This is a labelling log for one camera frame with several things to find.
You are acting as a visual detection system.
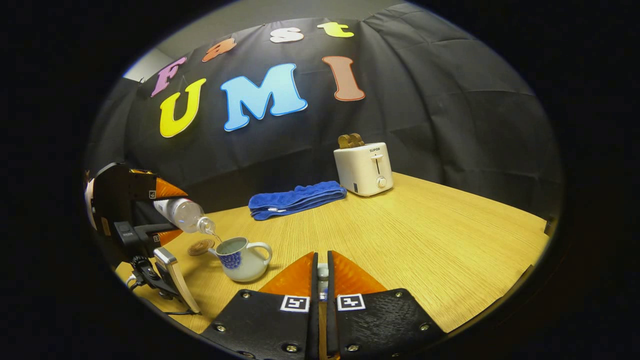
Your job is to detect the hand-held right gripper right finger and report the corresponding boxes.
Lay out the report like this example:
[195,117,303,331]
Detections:
[326,250,447,360]

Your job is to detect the white toaster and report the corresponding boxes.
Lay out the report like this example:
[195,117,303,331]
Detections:
[333,142,394,197]

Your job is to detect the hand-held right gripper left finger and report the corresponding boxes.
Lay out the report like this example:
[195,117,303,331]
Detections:
[200,251,320,360]

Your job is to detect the folded blue towel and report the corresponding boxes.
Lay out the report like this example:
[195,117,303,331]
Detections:
[248,181,348,221]

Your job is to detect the black backdrop cloth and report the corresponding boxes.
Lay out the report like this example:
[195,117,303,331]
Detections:
[85,2,563,221]

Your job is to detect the round wooden coaster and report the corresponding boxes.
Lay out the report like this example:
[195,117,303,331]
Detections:
[188,239,216,257]

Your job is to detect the white blue-patterned teacup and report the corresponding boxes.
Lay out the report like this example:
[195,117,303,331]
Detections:
[207,236,273,283]

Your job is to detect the clear plastic water bottle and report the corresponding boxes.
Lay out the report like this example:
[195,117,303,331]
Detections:
[152,198,217,235]

